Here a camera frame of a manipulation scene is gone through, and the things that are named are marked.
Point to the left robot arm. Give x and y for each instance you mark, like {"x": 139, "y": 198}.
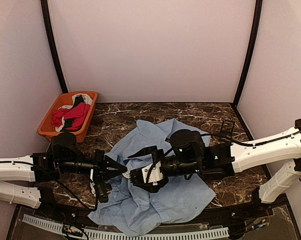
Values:
{"x": 20, "y": 169}

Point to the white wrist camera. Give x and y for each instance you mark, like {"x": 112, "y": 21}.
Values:
{"x": 155, "y": 174}
{"x": 92, "y": 180}

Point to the black left frame pole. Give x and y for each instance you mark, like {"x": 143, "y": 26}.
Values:
{"x": 52, "y": 45}

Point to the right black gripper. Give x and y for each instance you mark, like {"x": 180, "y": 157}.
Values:
{"x": 151, "y": 150}

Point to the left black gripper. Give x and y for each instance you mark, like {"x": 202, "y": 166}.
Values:
{"x": 107, "y": 162}

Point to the black brooch holder stand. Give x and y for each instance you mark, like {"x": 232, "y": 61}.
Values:
{"x": 227, "y": 128}

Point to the white perforated cable tray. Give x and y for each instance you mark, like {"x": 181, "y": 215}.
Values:
{"x": 112, "y": 233}

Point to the black frame pole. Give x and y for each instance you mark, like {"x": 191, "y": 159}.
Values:
{"x": 249, "y": 52}
{"x": 52, "y": 45}

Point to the black right frame pole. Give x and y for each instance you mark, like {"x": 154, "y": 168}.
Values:
{"x": 249, "y": 52}

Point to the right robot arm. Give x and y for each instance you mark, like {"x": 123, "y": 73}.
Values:
{"x": 283, "y": 146}

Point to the dark green cloth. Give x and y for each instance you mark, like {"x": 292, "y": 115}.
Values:
{"x": 78, "y": 99}

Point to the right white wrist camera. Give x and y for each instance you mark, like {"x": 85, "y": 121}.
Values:
{"x": 155, "y": 174}

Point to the orange plastic basket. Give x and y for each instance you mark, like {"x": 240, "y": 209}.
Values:
{"x": 65, "y": 101}

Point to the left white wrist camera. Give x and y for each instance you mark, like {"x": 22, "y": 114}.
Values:
{"x": 92, "y": 180}

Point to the white cloth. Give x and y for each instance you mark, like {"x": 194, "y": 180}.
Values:
{"x": 88, "y": 100}

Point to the red cloth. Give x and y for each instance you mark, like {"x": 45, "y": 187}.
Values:
{"x": 70, "y": 120}

